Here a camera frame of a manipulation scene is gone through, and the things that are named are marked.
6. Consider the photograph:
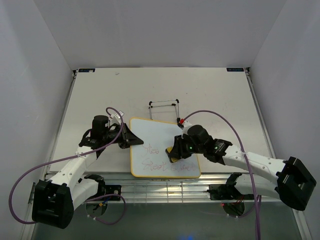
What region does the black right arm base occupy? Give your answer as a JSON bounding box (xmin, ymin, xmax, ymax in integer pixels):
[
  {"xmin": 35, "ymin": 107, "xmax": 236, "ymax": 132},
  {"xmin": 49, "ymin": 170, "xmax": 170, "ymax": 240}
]
[{"xmin": 207, "ymin": 184, "xmax": 255, "ymax": 218}]

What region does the yellow whiteboard eraser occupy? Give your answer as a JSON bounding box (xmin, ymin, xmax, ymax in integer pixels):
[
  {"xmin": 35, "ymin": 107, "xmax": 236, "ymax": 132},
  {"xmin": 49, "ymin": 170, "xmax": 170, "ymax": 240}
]
[{"xmin": 165, "ymin": 146, "xmax": 180, "ymax": 163}]

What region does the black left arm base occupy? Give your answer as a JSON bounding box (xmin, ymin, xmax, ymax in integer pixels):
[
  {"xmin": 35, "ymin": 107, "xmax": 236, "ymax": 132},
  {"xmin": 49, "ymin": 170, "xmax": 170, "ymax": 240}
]
[{"xmin": 85, "ymin": 185, "xmax": 122, "ymax": 219}]

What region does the blue left corner label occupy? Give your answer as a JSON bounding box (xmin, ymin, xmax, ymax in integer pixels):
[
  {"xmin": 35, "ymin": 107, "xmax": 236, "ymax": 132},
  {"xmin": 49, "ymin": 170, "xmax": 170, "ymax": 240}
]
[{"xmin": 78, "ymin": 68, "xmax": 96, "ymax": 73}]

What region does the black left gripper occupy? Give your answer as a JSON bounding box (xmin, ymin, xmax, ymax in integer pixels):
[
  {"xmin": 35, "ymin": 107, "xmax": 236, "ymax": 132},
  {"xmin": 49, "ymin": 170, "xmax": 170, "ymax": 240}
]
[{"xmin": 103, "ymin": 122, "xmax": 144, "ymax": 149}]

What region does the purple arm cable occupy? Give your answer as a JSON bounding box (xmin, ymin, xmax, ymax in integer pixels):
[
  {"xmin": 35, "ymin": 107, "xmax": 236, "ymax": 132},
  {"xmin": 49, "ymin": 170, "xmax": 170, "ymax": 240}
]
[
  {"xmin": 8, "ymin": 107, "xmax": 128, "ymax": 225},
  {"xmin": 182, "ymin": 109, "xmax": 263, "ymax": 240}
]

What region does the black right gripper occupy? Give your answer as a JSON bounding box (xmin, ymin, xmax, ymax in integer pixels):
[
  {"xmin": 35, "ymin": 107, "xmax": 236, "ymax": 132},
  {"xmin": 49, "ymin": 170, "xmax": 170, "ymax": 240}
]
[{"xmin": 168, "ymin": 133, "xmax": 205, "ymax": 160}]

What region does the blue table corner label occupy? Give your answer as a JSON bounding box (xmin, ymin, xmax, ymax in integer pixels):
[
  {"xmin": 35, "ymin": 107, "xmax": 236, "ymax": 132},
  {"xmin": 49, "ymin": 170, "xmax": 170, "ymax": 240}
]
[{"xmin": 226, "ymin": 67, "xmax": 245, "ymax": 72}]

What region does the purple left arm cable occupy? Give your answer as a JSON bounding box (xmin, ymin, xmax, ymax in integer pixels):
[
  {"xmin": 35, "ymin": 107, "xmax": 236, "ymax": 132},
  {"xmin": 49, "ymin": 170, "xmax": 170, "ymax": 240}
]
[{"xmin": 8, "ymin": 107, "xmax": 128, "ymax": 225}]

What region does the aluminium extrusion frame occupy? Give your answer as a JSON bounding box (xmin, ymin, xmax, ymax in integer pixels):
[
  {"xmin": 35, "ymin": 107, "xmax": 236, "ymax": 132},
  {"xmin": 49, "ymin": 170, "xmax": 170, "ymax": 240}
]
[{"xmin": 27, "ymin": 66, "xmax": 313, "ymax": 240}]

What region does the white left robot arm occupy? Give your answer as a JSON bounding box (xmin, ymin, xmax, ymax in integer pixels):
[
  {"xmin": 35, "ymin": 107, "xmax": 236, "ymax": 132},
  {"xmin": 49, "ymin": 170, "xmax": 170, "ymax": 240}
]
[{"xmin": 31, "ymin": 114, "xmax": 144, "ymax": 229}]

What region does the yellow framed whiteboard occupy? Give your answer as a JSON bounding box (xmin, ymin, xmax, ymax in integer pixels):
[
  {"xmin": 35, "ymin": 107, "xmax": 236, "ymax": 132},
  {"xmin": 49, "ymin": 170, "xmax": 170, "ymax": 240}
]
[{"xmin": 129, "ymin": 117, "xmax": 201, "ymax": 179}]

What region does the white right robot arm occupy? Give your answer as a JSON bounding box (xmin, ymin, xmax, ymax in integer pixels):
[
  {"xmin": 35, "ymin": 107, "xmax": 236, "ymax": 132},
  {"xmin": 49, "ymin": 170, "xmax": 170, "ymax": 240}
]
[{"xmin": 130, "ymin": 125, "xmax": 317, "ymax": 211}]

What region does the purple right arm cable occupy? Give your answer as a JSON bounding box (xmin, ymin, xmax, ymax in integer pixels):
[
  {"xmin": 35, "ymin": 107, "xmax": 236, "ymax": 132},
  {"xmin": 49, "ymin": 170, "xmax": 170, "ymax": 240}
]
[{"xmin": 182, "ymin": 109, "xmax": 263, "ymax": 240}]

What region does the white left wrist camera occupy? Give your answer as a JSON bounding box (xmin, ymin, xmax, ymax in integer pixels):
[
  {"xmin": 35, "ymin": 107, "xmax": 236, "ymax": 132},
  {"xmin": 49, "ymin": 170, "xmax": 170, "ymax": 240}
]
[{"xmin": 110, "ymin": 111, "xmax": 124, "ymax": 125}]

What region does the metal wire board stand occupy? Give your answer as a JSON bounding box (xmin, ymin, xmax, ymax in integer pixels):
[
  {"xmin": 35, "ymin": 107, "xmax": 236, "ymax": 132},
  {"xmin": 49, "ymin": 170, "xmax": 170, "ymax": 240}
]
[{"xmin": 148, "ymin": 98, "xmax": 181, "ymax": 123}]

